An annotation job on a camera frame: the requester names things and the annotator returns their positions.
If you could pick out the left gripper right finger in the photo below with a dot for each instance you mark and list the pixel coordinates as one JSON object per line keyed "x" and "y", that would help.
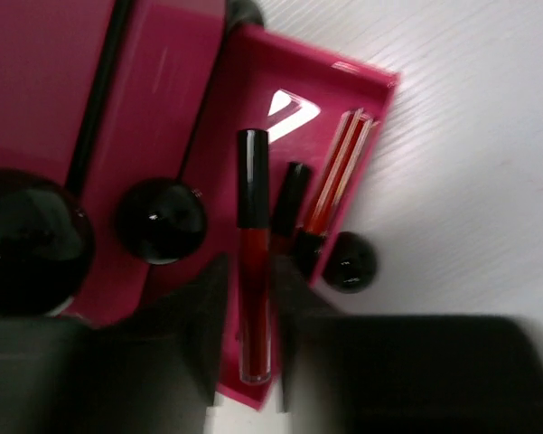
{"x": 401, "y": 374}

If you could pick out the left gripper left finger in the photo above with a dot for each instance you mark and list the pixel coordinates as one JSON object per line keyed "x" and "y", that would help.
{"x": 153, "y": 372}

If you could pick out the red lip gloss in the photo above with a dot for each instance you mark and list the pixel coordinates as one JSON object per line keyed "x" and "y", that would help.
{"x": 288, "y": 205}
{"x": 347, "y": 145}
{"x": 253, "y": 259}

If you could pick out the red lip gloss front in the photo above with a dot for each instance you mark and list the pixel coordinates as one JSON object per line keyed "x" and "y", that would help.
{"x": 347, "y": 145}

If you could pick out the black pink drawer organizer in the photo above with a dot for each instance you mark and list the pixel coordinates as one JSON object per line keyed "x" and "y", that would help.
{"x": 236, "y": 13}

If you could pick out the pink drawer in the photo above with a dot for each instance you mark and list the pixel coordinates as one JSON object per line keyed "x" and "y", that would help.
{"x": 298, "y": 93}
{"x": 49, "y": 53}
{"x": 163, "y": 66}

